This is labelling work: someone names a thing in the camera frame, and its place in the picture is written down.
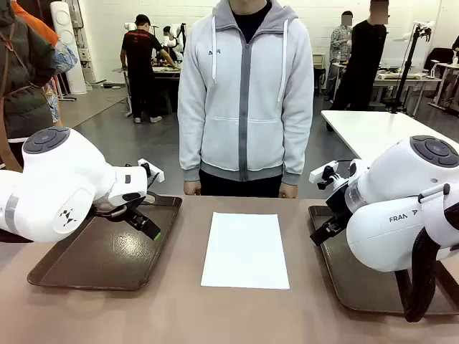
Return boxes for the person's right forearm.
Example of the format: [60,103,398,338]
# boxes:
[177,114,206,183]

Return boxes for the white side table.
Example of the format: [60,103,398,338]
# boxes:
[321,110,459,162]

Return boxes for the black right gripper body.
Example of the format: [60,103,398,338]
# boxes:
[324,176,355,220]

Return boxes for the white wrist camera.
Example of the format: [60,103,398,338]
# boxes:
[308,160,339,191]
[138,158,165,183]

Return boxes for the white A4 paper sheet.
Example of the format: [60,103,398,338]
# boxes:
[200,211,290,290]

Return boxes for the black office chair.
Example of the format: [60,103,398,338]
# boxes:
[424,47,455,72]

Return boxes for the blue patterned cloth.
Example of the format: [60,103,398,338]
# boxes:
[42,39,79,123]

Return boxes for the grey white zip hoodie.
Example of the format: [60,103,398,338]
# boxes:
[177,0,315,186]

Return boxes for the person's left forearm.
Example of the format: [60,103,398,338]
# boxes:
[282,114,315,186]

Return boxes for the black trousers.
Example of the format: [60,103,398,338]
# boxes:
[199,168,285,199]

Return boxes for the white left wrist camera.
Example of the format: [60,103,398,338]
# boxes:
[138,158,165,183]

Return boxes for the person in black red-print shirt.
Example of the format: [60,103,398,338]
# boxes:
[120,14,165,125]

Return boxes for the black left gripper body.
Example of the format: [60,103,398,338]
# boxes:
[91,192,148,220]

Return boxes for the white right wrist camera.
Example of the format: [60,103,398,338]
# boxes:
[308,160,339,191]

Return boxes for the bystander in dark olive jacket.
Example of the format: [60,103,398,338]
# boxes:
[0,0,58,171]

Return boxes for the person's left hand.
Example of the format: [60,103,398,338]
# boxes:
[279,182,299,199]

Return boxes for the black camera tripod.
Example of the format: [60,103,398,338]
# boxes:
[385,21,437,115]

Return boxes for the long white workbench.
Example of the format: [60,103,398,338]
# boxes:
[372,70,443,108]

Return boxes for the white black background robot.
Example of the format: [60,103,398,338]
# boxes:
[163,23,188,62]

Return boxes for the person in plaid shirt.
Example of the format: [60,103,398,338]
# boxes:
[328,10,355,67]

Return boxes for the white tower air conditioner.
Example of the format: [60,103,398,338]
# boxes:
[49,0,88,95]

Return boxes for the grey metal workbench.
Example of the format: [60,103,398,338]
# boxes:
[113,64,182,118]

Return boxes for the person in black long sleeves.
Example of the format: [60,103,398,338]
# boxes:
[328,0,391,112]

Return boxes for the brown plastic serving tray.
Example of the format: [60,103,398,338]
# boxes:
[308,204,459,316]
[27,193,183,292]

